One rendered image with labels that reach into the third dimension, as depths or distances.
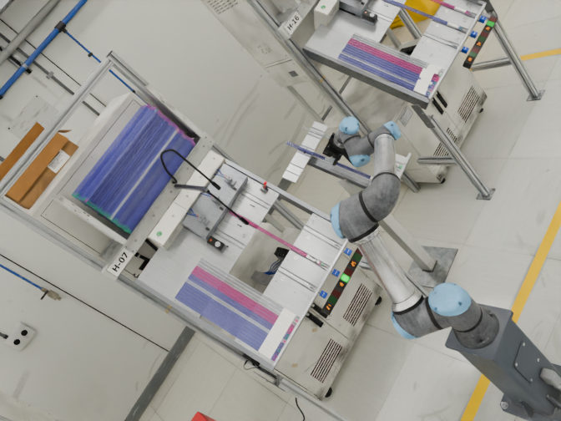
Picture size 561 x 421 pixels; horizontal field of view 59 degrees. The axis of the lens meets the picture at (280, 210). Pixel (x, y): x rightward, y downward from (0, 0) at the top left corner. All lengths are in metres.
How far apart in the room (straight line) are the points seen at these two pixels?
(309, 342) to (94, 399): 1.96
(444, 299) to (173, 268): 1.16
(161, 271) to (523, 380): 1.49
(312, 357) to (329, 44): 1.63
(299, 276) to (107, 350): 2.11
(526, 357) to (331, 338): 1.06
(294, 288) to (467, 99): 1.77
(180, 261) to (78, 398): 2.00
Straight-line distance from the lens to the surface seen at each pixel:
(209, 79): 4.04
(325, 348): 2.69
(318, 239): 2.21
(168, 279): 2.23
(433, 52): 2.75
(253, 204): 2.26
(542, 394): 2.16
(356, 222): 1.61
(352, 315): 2.75
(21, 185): 2.44
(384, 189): 1.59
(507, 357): 1.90
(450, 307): 1.67
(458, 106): 3.27
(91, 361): 3.94
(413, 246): 2.69
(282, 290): 2.15
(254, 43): 2.95
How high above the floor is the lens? 2.06
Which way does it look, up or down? 29 degrees down
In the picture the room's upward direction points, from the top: 48 degrees counter-clockwise
